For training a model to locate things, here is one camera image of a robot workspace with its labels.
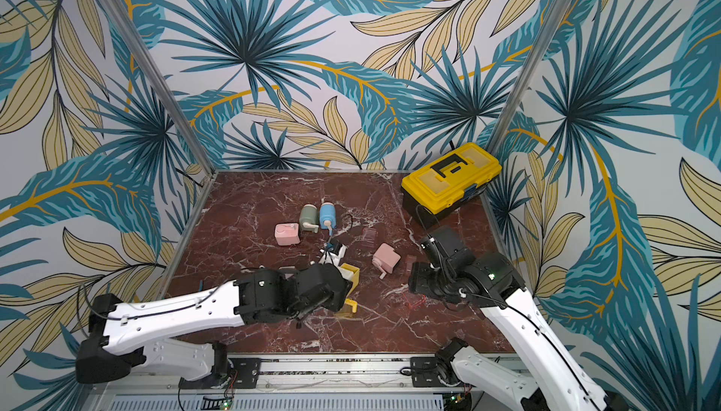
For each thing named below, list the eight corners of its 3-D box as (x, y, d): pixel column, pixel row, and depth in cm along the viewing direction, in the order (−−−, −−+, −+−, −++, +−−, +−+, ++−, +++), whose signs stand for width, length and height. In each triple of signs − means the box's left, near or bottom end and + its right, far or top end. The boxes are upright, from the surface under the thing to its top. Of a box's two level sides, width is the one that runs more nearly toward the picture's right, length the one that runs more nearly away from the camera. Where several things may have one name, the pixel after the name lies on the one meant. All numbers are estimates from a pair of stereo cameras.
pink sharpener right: (366, 267, 94) (366, 261, 91) (383, 248, 99) (384, 242, 96) (384, 281, 91) (385, 276, 88) (401, 260, 96) (402, 255, 93)
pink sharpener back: (277, 245, 99) (271, 234, 93) (279, 234, 102) (274, 222, 96) (299, 245, 99) (295, 234, 93) (301, 234, 102) (297, 222, 96)
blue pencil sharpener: (319, 234, 103) (317, 224, 97) (322, 213, 109) (320, 202, 103) (335, 235, 103) (334, 224, 97) (337, 213, 109) (336, 202, 103)
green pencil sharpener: (301, 234, 102) (298, 224, 97) (304, 214, 107) (301, 204, 102) (318, 235, 102) (316, 224, 97) (320, 214, 108) (319, 204, 102)
